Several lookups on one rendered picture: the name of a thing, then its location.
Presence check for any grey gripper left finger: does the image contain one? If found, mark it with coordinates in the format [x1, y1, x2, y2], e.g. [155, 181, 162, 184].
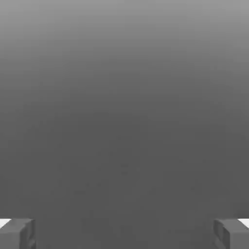
[0, 217, 37, 249]

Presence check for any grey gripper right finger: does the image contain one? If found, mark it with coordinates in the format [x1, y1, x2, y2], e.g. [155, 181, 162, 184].
[213, 217, 249, 249]

